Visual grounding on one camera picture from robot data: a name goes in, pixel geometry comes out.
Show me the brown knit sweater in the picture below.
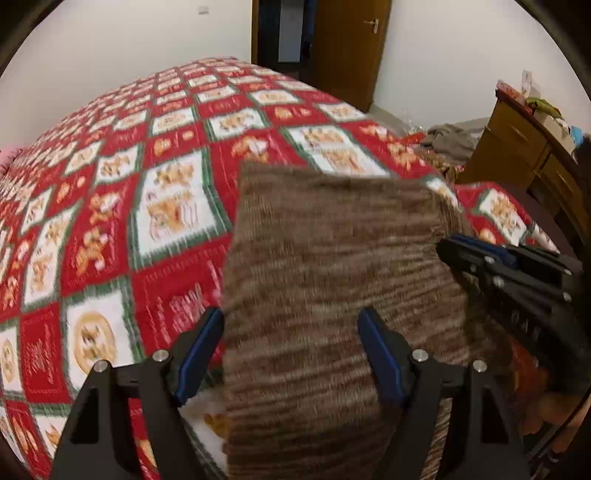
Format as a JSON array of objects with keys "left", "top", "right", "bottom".
[{"left": 221, "top": 161, "right": 515, "bottom": 480}]

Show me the red printed blanket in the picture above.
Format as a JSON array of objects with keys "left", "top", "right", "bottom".
[{"left": 0, "top": 56, "right": 561, "bottom": 480}]

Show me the brown wooden door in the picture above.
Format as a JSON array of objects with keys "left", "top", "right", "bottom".
[{"left": 314, "top": 0, "right": 393, "bottom": 114}]

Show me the grey crumpled cloth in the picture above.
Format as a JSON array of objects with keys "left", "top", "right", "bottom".
[{"left": 420, "top": 122, "right": 484, "bottom": 167}]

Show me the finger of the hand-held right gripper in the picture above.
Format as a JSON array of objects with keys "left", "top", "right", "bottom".
[
  {"left": 436, "top": 239, "right": 574, "bottom": 304},
  {"left": 449, "top": 234, "right": 585, "bottom": 278}
]

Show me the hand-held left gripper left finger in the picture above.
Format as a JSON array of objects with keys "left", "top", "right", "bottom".
[{"left": 48, "top": 307, "right": 227, "bottom": 480}]

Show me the brown wooden dresser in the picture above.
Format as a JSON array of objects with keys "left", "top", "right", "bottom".
[{"left": 457, "top": 85, "right": 591, "bottom": 250}]

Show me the wooden door frame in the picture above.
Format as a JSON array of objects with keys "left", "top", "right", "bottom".
[{"left": 250, "top": 0, "right": 262, "bottom": 65}]

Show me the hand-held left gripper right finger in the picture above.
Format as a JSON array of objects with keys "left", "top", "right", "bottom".
[{"left": 357, "top": 307, "right": 532, "bottom": 480}]

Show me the green cloth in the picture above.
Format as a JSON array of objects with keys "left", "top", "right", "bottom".
[{"left": 526, "top": 97, "right": 562, "bottom": 117}]

